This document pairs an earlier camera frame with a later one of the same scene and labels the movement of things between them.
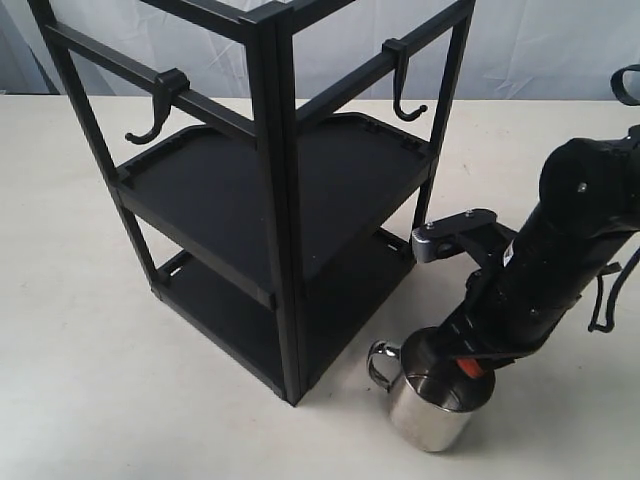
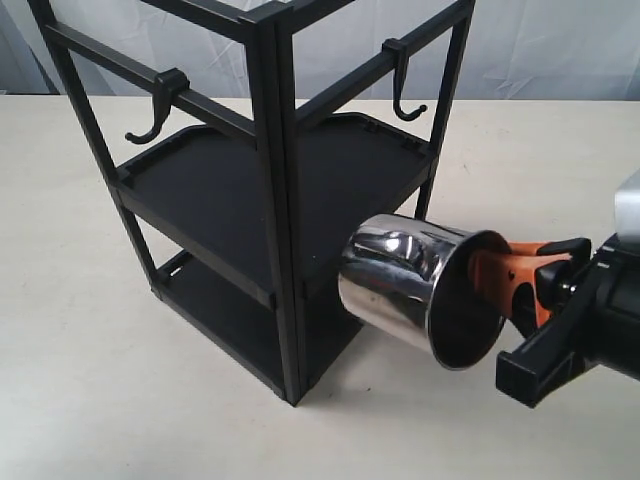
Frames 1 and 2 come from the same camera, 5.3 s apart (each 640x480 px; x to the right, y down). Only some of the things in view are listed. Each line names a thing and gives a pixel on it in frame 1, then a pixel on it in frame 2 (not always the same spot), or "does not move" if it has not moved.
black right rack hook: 397,53 does not move
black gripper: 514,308 -> 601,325
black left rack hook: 166,86 does not move
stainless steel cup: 431,396 -> 415,278
